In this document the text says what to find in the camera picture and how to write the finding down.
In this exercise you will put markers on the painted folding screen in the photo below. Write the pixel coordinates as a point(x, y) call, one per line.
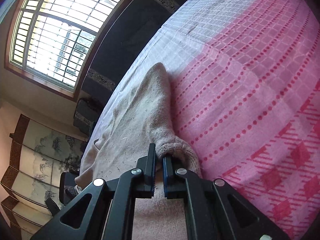
point(39, 158)

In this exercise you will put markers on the beige knit sweater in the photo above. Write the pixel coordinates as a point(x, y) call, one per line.
point(140, 118)

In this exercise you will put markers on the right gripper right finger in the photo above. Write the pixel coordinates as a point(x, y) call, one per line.
point(214, 209)

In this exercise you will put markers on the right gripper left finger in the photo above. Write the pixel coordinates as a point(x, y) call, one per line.
point(105, 209)

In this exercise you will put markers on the barred window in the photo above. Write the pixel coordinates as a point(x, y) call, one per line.
point(51, 43)

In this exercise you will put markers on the pink checked bed sheet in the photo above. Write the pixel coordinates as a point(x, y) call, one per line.
point(244, 83)

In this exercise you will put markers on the dark blue armchair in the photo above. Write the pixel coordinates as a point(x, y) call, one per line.
point(86, 115)

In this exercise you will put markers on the dark blue sofa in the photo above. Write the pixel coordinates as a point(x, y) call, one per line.
point(123, 42)

